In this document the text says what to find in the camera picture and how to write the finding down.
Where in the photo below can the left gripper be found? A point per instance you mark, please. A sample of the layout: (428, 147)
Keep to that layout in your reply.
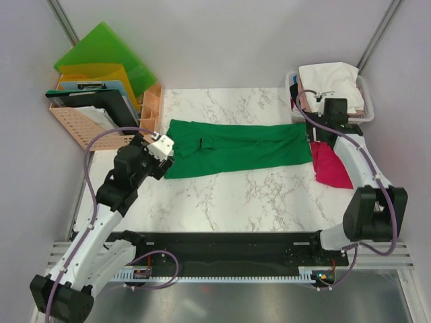
(160, 167)

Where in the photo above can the green t shirt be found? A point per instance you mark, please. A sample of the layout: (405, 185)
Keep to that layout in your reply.
(202, 149)

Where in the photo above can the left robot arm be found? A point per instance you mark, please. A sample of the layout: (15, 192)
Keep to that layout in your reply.
(69, 290)

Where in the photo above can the yellow plastic folder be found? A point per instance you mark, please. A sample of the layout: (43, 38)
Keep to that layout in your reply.
(96, 72)

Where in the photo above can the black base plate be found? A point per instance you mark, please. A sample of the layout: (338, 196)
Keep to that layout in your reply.
(290, 249)

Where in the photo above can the peach file organizer basket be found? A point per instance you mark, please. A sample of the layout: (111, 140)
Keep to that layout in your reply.
(83, 129)

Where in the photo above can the red t shirt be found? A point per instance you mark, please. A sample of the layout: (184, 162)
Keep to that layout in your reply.
(328, 168)

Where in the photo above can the pink t shirt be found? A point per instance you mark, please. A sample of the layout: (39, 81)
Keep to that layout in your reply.
(303, 99)

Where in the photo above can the blue clipboard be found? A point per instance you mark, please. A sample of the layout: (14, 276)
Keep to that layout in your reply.
(98, 85)

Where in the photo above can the black binder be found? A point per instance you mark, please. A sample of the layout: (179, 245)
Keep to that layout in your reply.
(110, 100)

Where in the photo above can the white cable duct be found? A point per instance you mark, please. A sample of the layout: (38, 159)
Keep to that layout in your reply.
(129, 275)

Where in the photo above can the black t shirt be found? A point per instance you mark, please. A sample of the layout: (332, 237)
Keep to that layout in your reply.
(293, 94)

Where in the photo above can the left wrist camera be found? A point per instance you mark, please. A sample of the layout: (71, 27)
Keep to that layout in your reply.
(161, 147)

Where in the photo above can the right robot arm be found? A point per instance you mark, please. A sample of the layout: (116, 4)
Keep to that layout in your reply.
(375, 213)

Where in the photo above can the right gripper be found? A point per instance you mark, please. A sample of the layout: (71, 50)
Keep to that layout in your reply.
(310, 132)

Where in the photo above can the green plastic folder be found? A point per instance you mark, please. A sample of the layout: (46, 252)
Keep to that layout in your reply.
(102, 45)

